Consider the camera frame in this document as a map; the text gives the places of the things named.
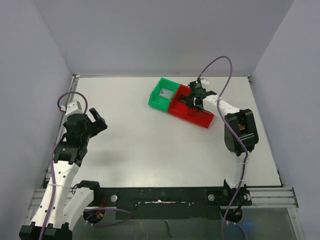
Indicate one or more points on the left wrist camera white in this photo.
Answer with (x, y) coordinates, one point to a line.
(74, 107)

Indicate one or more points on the silver card in bin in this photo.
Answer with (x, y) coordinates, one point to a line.
(166, 93)

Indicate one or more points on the black card in bin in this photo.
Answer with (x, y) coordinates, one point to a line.
(184, 99)

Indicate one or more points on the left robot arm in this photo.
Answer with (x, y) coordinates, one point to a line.
(56, 216)

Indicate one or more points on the red right bin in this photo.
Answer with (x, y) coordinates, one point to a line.
(200, 117)

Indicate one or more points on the green plastic bin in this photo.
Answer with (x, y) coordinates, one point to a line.
(158, 102)

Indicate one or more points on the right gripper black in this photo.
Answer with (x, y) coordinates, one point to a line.
(194, 99)

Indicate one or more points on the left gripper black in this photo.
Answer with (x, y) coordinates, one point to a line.
(91, 123)

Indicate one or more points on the red bin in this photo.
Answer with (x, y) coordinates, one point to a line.
(179, 109)
(200, 117)

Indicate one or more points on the red middle bin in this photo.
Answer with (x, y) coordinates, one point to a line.
(179, 109)

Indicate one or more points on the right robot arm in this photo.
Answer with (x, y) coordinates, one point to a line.
(240, 131)

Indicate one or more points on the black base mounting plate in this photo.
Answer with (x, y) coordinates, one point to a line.
(169, 203)

